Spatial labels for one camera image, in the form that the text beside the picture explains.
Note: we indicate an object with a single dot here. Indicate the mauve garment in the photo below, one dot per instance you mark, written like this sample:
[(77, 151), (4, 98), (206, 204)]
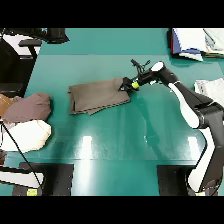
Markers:
[(30, 108)]

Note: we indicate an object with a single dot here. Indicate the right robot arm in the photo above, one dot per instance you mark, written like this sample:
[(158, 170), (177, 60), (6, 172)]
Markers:
[(188, 106)]

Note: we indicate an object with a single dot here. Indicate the brown garment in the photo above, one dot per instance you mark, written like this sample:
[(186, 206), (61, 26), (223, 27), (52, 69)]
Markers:
[(4, 104)]

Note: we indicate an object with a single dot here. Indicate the pale green garment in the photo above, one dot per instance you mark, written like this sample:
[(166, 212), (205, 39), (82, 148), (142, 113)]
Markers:
[(215, 40)]

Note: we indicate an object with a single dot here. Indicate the grey-brown T-shirt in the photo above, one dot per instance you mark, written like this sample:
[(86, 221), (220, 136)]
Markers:
[(96, 96)]

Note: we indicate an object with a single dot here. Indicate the cream white garment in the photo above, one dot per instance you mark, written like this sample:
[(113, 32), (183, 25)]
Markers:
[(28, 136)]

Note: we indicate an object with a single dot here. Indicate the dark blue garment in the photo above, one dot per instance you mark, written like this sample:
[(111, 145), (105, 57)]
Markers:
[(186, 53)]

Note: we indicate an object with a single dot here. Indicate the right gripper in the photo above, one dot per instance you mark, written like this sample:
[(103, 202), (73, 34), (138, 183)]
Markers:
[(129, 84)]

